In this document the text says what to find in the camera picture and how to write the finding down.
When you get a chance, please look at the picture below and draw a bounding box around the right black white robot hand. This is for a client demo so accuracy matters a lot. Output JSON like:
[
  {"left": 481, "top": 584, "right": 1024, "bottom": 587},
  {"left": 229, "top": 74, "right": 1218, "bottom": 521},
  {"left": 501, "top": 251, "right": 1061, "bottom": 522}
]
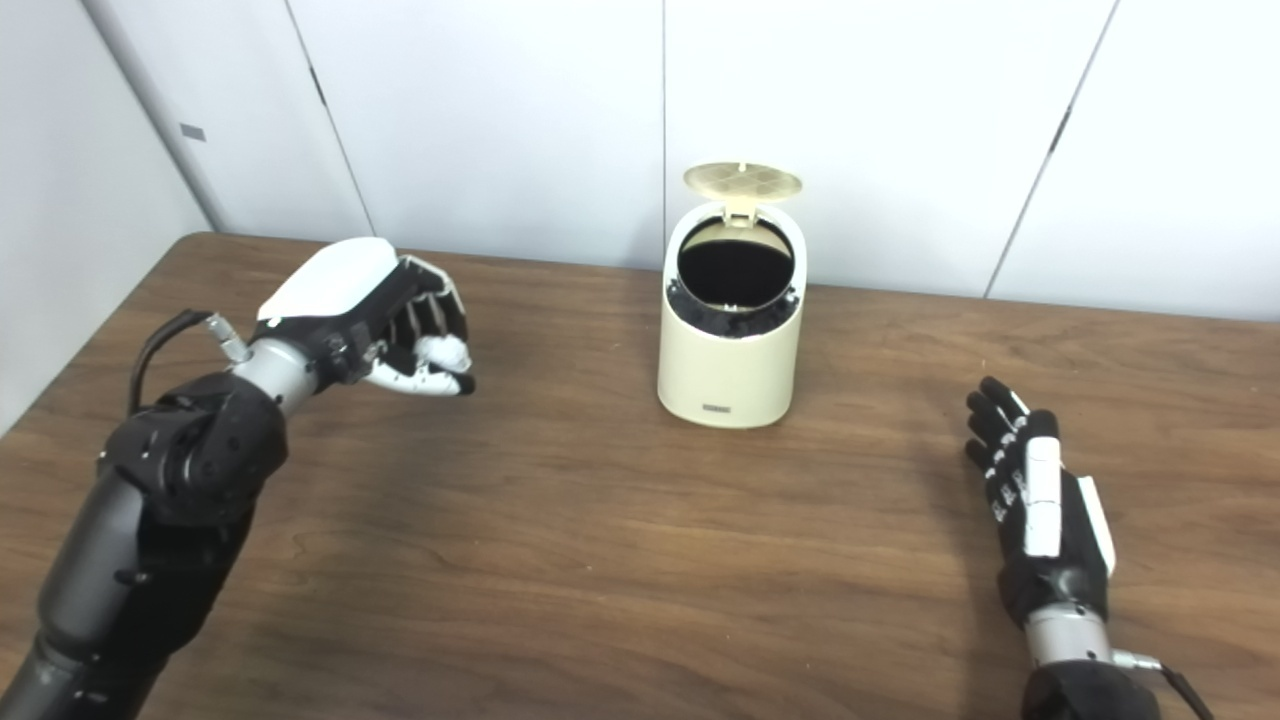
[{"left": 964, "top": 376, "right": 1117, "bottom": 628}]

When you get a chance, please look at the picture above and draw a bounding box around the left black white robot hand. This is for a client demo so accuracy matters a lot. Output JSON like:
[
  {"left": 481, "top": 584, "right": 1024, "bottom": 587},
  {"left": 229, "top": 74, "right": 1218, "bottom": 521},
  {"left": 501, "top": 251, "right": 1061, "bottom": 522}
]
[{"left": 250, "top": 237, "right": 477, "bottom": 398}]

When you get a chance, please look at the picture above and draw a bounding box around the cream round bin lid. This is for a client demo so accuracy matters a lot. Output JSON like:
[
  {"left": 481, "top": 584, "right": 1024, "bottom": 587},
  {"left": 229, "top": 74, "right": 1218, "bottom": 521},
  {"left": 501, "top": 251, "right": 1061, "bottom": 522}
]
[{"left": 683, "top": 161, "right": 804, "bottom": 229}]

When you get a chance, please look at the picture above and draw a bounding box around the cream-colored bin body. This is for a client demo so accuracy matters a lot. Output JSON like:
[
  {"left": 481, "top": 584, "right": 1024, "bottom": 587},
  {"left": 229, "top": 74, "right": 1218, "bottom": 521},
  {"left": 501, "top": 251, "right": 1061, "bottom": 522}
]
[{"left": 657, "top": 200, "right": 807, "bottom": 429}]

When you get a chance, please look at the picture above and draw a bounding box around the black bin liner bag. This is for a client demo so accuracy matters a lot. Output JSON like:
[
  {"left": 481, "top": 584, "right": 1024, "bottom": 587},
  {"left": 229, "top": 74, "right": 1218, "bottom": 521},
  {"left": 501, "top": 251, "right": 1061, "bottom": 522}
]
[{"left": 668, "top": 218, "right": 803, "bottom": 339}]

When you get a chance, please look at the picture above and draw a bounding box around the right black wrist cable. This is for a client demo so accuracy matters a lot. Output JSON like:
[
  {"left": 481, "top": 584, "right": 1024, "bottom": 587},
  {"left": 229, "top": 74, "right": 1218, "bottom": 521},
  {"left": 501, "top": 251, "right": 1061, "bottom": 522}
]
[{"left": 1112, "top": 648, "right": 1216, "bottom": 720}]

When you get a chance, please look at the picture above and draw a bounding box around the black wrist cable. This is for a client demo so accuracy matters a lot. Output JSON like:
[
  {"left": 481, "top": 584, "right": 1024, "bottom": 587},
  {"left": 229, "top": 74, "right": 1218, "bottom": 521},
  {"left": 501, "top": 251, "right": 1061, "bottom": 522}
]
[
  {"left": 127, "top": 309, "right": 251, "bottom": 416},
  {"left": 1112, "top": 648, "right": 1216, "bottom": 720}
]

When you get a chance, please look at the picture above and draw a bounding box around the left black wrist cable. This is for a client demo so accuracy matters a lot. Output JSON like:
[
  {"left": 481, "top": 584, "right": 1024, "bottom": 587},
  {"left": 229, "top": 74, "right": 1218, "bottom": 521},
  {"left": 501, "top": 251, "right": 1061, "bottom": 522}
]
[{"left": 127, "top": 309, "right": 251, "bottom": 416}]

